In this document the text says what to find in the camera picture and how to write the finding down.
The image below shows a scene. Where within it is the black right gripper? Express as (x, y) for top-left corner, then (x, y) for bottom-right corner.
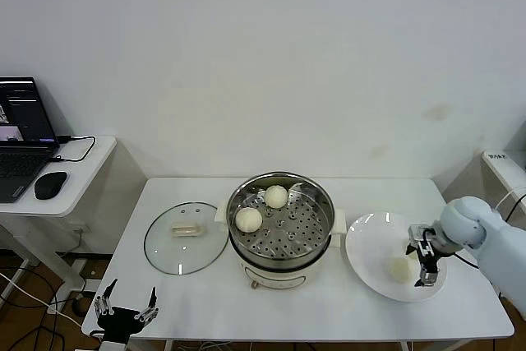
(404, 234), (445, 289)

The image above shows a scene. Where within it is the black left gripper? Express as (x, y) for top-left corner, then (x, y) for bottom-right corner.
(93, 279), (159, 344)

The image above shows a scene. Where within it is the glass lid with cream handle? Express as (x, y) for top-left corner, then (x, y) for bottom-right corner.
(143, 201), (229, 276)

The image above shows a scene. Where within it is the stainless steel steamer basket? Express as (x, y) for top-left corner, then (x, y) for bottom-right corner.
(213, 169), (348, 261)

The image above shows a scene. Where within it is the white round plate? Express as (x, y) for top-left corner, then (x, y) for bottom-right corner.
(344, 211), (449, 303)

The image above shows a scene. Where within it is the white desk with label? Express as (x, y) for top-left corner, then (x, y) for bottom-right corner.
(481, 148), (526, 192)

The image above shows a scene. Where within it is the white side table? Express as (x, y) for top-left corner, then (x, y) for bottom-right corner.
(0, 135), (118, 298)

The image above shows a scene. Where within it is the cream electric cooking pot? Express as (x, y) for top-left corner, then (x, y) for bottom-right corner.
(215, 219), (343, 291)

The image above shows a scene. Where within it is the black computer mouse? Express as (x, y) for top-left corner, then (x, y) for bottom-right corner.
(34, 171), (68, 201)

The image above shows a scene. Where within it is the black laptop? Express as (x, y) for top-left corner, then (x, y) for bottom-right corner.
(0, 76), (61, 205)

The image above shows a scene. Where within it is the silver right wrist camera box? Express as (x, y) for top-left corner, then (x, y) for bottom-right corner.
(408, 223), (435, 245)

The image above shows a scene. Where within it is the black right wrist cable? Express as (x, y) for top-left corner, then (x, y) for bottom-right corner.
(451, 251), (480, 268)

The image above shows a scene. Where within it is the white floor cable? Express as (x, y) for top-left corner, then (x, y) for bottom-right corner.
(0, 272), (85, 326)

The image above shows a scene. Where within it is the white hanging cable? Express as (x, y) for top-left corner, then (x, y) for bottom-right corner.
(495, 187), (526, 210)

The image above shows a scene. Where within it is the black cable with adapter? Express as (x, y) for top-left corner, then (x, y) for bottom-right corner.
(503, 193), (526, 223)

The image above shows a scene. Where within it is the black laptop cable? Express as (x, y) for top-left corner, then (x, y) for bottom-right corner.
(48, 134), (97, 163)

